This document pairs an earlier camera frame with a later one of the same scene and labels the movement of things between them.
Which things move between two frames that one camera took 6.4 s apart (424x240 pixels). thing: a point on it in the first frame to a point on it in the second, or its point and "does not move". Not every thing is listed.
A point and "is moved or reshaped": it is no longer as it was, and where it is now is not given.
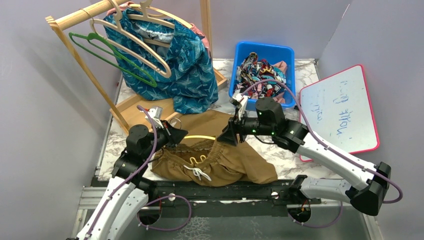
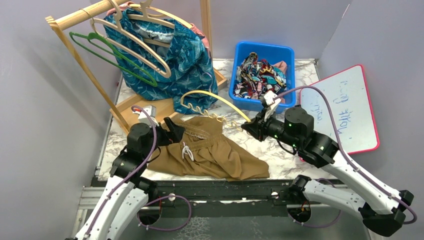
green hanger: (112, 50) does not move
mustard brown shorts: (201, 157) is moved or reshaped
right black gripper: (229, 133) to (256, 128)
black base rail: (166, 194) does not move
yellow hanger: (199, 136) to (213, 115)
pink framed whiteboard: (339, 111) does not move
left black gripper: (174, 135) does not move
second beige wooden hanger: (148, 10) does not move
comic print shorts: (250, 71) does not move
